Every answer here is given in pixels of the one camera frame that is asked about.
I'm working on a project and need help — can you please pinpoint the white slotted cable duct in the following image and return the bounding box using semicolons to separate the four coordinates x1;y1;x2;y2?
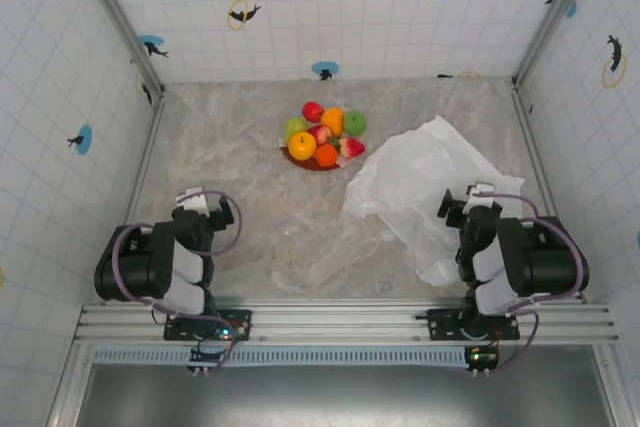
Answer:
92;345;474;366

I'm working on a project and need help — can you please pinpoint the white plastic bag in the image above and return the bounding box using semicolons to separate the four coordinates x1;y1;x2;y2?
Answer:
341;114;525;288

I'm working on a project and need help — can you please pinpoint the upright dolphin yellow ring decal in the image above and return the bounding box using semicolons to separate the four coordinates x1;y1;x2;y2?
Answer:
600;33;629;90

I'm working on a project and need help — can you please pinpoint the blue circle seal decal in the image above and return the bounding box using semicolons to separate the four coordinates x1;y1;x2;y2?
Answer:
310;61;340;83
66;123;95;156

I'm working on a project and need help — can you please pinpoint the aluminium frame post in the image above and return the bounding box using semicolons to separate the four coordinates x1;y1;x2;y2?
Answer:
511;0;600;87
68;0;167;100

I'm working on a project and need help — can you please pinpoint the yellow orange apple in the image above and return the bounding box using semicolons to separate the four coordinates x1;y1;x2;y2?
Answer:
287;131;318;162

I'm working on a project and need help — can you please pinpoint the pink red peach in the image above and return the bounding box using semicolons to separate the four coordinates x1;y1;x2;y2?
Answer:
307;124;334;147

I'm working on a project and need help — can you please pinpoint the red strawberry with green leaves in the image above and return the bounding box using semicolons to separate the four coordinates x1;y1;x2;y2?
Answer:
331;135;367;158

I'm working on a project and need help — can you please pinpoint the dark green apple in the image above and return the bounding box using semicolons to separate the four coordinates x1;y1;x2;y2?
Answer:
342;110;368;136

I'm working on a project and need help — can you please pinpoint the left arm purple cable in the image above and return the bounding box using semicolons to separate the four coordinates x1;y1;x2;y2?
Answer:
110;189;244;309

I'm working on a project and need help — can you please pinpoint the aluminium mounting rail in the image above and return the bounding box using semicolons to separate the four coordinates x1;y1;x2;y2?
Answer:
73;296;621;346

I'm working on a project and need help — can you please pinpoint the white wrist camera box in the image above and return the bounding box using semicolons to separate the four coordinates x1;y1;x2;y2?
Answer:
466;183;503;209
176;187;210;214

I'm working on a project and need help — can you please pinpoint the light green fruit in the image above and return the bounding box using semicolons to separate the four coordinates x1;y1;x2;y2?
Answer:
283;116;309;146

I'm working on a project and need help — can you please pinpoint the small orange tangerine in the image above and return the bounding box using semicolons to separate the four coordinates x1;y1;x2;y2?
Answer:
314;143;340;169

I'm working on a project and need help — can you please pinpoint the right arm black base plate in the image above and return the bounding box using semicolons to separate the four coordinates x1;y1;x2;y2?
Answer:
415;307;522;342

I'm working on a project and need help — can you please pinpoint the round white brown blue plate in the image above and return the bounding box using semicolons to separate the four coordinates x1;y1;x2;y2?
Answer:
279;132;368;175

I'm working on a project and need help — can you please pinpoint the orange pear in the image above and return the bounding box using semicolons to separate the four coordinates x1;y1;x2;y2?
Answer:
320;106;346;138

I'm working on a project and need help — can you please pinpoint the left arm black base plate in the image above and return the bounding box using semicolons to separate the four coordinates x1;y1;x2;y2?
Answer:
163;307;253;344

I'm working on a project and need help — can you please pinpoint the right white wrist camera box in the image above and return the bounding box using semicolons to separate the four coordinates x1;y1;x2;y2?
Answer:
466;183;503;209

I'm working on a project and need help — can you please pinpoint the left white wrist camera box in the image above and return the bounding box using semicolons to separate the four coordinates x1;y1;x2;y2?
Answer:
176;187;210;214

